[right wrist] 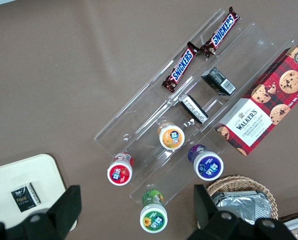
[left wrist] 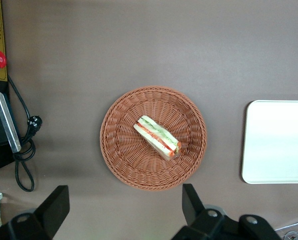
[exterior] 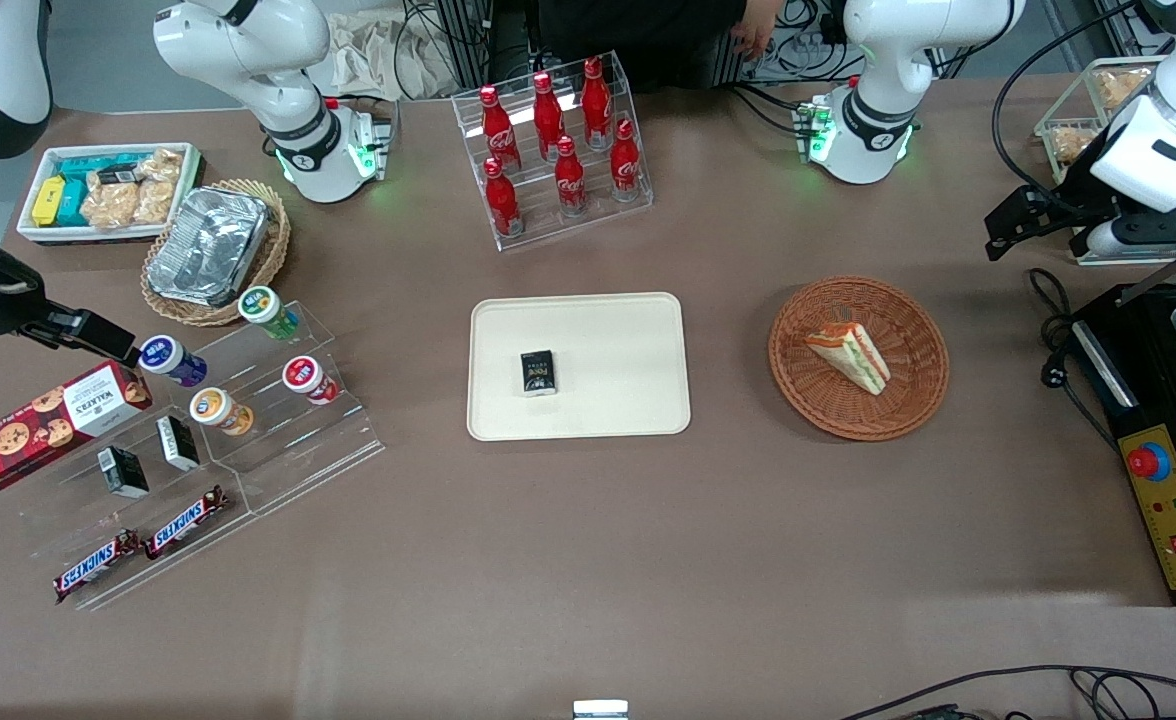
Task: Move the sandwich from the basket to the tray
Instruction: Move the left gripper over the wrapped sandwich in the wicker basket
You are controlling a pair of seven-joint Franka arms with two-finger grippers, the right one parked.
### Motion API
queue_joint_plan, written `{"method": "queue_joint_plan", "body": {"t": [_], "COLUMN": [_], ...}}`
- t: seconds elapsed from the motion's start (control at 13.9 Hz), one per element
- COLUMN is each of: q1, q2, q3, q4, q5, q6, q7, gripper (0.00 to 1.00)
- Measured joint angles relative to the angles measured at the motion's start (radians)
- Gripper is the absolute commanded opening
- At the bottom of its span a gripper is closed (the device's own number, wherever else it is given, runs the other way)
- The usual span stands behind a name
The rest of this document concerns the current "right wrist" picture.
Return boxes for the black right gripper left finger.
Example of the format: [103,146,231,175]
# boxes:
[3,184,83,240]

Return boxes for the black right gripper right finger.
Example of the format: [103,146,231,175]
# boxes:
[186,184,298,240]

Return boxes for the light wicker basket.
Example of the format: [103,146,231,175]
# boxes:
[205,174,280,221]

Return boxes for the cream plastic tray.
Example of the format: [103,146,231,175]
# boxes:
[0,153,79,231]

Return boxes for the silver foil packets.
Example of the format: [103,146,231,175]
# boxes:
[210,190,269,227]

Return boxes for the small black Face box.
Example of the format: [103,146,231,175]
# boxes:
[10,182,42,213]

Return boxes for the purple lid gum jar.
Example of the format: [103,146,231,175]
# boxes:
[187,144,225,181]

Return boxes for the green lid gum jar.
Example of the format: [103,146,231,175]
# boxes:
[139,189,169,234]

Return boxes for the red lid gum jar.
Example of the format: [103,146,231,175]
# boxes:
[106,151,135,186]

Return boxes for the orange lid gum jar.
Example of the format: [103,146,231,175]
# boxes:
[156,121,186,151]

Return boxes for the white plastic bin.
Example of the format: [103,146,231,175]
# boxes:
[285,214,298,240]

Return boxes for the small black barcode box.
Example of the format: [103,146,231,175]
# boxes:
[178,94,210,125]
[200,66,237,97]

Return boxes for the clear acrylic stepped snack stand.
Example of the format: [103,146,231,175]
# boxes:
[93,8,297,203]

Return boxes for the red Walkers shortbread box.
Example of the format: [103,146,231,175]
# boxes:
[213,44,298,157]

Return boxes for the Snickers chocolate bar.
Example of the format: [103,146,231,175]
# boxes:
[199,6,241,59]
[162,41,200,94]

